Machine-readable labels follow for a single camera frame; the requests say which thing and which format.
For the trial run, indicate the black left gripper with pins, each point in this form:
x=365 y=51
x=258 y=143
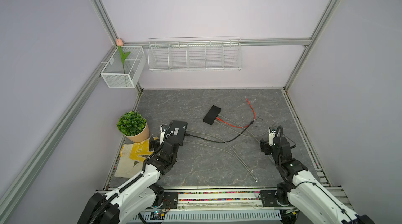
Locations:
x=156 y=143

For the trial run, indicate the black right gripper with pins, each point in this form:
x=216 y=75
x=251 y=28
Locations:
x=265 y=144

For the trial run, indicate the small ribbed black switch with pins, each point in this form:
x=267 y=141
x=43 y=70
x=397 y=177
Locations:
x=212 y=114

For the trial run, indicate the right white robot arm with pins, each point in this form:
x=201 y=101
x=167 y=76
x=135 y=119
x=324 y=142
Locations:
x=301 y=190

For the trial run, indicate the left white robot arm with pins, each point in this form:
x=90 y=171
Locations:
x=138 y=193

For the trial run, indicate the beige plant pot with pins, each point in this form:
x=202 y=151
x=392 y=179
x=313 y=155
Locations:
x=144 y=135

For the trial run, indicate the yellow white work glove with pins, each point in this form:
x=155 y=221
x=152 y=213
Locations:
x=132 y=155

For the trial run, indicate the green artificial plant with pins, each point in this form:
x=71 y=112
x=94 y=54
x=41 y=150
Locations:
x=131 y=123

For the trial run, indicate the white mesh square basket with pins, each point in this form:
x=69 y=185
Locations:
x=113 y=74

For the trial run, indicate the pink artificial tulip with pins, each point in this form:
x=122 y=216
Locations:
x=123 y=55

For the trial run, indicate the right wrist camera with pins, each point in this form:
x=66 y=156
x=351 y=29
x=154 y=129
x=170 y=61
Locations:
x=272 y=133

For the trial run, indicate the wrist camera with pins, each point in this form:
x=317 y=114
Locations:
x=163 y=129
x=272 y=133

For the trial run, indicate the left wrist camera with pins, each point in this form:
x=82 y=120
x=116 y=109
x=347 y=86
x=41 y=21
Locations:
x=163 y=129

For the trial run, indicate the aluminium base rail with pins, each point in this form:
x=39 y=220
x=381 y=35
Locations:
x=210 y=206

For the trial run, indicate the white wire long basket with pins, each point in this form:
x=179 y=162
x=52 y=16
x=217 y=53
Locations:
x=195 y=54

